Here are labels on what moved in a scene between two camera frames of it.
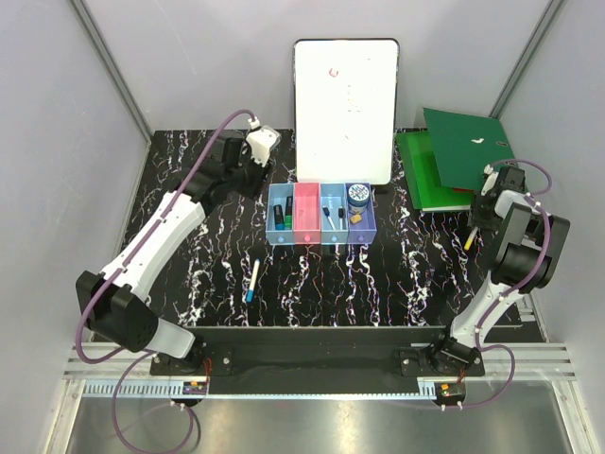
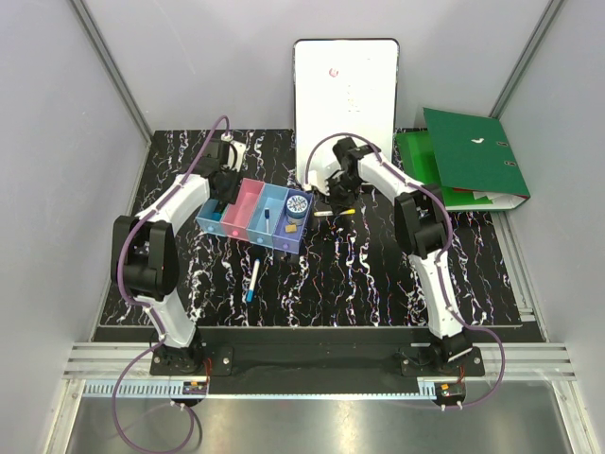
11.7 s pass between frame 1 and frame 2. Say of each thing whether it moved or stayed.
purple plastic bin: moved
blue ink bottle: moved
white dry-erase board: stayed
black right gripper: moved
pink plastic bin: moved
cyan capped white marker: stayed
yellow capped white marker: moved
